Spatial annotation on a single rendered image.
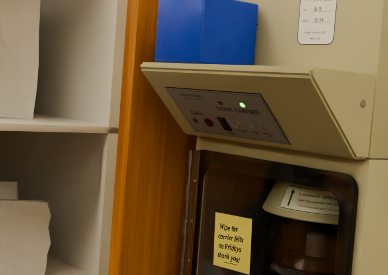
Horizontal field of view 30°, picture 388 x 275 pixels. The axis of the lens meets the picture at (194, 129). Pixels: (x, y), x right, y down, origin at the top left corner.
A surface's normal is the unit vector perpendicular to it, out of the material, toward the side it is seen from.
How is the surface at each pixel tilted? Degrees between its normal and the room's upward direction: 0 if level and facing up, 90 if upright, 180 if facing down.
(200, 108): 135
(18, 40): 86
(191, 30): 90
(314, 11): 90
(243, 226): 90
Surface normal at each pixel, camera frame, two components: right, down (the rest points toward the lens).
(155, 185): 0.63, 0.09
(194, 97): -0.60, 0.69
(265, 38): -0.77, -0.03
